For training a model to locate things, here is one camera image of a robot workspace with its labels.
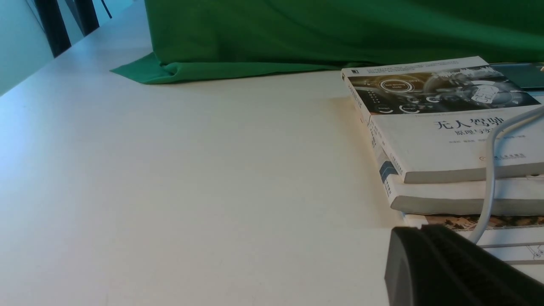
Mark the top white book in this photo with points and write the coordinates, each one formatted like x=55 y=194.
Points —
x=455 y=85

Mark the green backdrop cloth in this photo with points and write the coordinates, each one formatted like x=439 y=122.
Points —
x=202 y=40

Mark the bottom circuit pattern book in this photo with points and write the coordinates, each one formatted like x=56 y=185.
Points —
x=518 y=255

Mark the dark chair legs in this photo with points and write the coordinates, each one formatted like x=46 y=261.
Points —
x=59 y=18

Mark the silver desk cable hatch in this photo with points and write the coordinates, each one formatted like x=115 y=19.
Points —
x=527 y=75

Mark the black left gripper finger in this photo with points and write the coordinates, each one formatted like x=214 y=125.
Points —
x=434 y=266

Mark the white book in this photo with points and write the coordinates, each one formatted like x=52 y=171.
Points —
x=446 y=195
x=455 y=85

